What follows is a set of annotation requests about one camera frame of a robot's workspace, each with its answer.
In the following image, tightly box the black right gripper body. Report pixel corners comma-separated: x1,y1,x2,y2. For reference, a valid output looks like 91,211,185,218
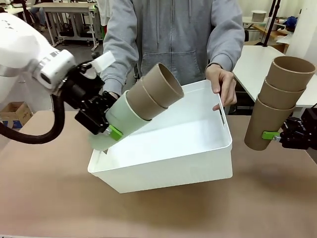
278,107,317,151

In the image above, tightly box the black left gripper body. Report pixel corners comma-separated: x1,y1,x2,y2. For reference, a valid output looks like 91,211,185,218
60,60,120,136

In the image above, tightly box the tall brown cup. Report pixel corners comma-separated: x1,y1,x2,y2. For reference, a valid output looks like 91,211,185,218
142,62,185,109
126,76,169,122
258,77,307,110
243,93,297,152
265,55,317,92

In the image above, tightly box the pale green cup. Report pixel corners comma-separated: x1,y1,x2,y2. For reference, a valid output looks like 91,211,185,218
88,89,153,153

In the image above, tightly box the white plastic basket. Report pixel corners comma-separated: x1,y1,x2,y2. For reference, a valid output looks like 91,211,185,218
87,79,234,195

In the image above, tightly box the person's left forearm grey sleeve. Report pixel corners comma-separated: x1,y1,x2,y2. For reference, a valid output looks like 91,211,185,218
205,31,245,72

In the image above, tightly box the person's right forearm grey sleeve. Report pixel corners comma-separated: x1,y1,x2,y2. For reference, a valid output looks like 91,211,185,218
101,47,139,100

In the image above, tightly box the person's left hand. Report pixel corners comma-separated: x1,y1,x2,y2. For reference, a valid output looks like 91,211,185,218
205,62,238,112

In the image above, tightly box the large white side table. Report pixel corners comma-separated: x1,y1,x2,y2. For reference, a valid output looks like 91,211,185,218
232,44,317,109

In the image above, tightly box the white garment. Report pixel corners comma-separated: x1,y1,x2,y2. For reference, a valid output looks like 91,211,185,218
98,0,112,27

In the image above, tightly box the person in grey hoodie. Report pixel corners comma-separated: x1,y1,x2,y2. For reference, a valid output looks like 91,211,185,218
100,0,246,100

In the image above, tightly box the white metal-legged table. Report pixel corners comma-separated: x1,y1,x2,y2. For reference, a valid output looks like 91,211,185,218
33,1,100,52

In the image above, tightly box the seated person in jeans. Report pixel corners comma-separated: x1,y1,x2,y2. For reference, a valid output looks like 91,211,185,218
31,6,48,32

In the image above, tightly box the black stand pole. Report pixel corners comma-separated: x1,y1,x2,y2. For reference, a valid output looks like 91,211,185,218
21,0,35,24

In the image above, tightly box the blue cap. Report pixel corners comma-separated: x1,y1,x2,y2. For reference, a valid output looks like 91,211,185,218
283,16,298,28

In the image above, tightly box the white shelf desk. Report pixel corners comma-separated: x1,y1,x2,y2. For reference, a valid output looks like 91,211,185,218
242,16,288,31

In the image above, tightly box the black tripod pole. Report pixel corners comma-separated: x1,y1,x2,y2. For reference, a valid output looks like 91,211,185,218
261,0,281,48

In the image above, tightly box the round grey box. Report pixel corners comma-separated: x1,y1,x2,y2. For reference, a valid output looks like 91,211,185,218
251,9,267,22

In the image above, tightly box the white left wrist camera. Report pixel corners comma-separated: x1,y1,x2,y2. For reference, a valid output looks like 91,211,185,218
92,50,116,74

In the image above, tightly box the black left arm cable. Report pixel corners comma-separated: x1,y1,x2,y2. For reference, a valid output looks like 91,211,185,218
0,94,66,145

